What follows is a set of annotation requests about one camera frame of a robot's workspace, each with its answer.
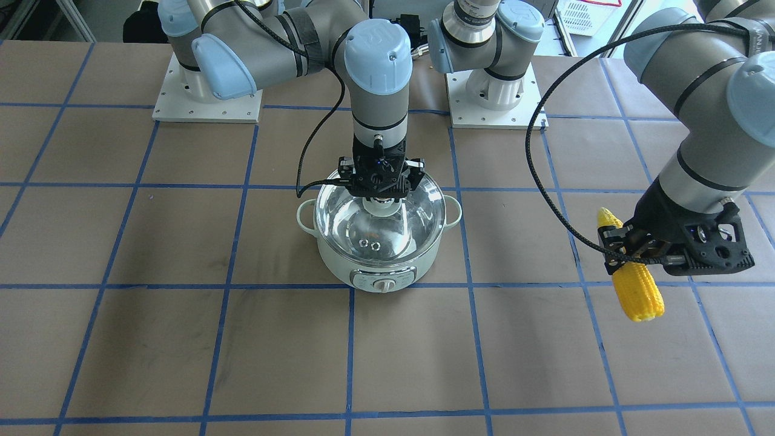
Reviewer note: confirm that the white plastic basket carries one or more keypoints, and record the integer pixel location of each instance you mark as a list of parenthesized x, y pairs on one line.
[(586, 18)]

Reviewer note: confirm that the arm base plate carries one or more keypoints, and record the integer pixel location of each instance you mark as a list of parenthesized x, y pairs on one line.
[(185, 96), (480, 101)]

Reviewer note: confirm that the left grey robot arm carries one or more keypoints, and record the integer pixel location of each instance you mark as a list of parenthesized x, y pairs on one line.
[(719, 84)]

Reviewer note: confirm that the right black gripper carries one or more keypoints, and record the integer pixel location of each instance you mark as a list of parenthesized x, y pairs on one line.
[(346, 172)]

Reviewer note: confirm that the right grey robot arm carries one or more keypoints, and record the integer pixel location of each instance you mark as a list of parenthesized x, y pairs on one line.
[(234, 49)]

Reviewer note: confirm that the pale green cooking pot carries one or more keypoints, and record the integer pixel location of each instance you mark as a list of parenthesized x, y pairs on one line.
[(368, 277)]

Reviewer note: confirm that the glass pot lid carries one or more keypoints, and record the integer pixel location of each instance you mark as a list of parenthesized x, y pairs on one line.
[(381, 233)]

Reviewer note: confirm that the yellow corn cob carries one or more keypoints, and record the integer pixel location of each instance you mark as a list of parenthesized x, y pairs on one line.
[(637, 292)]

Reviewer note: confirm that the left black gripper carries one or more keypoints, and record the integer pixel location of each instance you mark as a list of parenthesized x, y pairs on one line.
[(661, 217)]

